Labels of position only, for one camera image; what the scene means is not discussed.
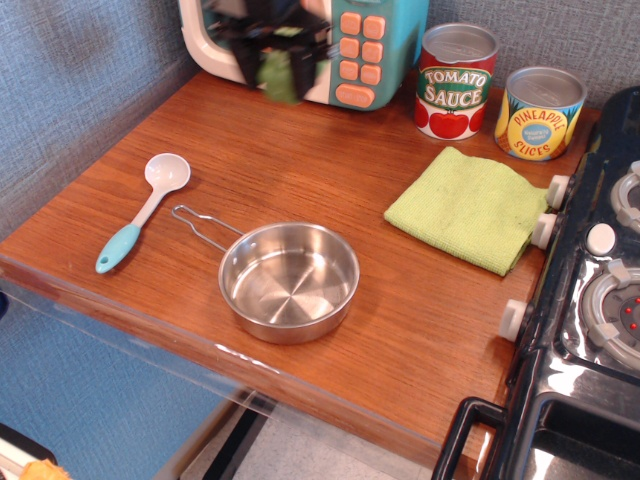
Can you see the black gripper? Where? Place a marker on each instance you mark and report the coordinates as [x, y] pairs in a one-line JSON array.
[[248, 28]]

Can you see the green toy bell pepper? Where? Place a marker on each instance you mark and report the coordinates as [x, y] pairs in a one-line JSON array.
[[275, 75]]

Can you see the folded green cloth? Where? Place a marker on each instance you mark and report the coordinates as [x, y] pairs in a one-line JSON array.
[[475, 209]]

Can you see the toy microwave teal and white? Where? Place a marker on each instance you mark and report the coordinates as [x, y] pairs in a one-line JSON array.
[[378, 43]]

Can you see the tomato sauce can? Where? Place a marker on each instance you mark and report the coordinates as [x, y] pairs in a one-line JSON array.
[[455, 73]]

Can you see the small steel pan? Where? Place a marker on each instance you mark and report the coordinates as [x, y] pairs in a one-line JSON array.
[[287, 283]]

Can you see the pineapple slices can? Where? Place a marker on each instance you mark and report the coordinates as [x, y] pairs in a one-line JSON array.
[[539, 113]]

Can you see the black toy stove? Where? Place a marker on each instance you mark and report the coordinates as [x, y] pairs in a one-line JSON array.
[[572, 410]]

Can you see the orange object at corner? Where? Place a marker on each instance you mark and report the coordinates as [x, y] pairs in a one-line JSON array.
[[37, 470]]

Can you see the white spoon teal handle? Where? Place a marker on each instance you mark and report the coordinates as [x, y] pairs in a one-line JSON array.
[[165, 173]]

